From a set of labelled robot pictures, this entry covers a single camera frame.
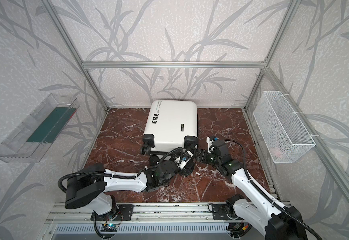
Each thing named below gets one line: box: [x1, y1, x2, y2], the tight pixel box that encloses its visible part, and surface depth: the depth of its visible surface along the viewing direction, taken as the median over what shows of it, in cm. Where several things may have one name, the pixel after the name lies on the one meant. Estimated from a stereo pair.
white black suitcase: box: [140, 100, 199, 155], surface depth 85 cm
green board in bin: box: [26, 107, 77, 144], surface depth 68 cm
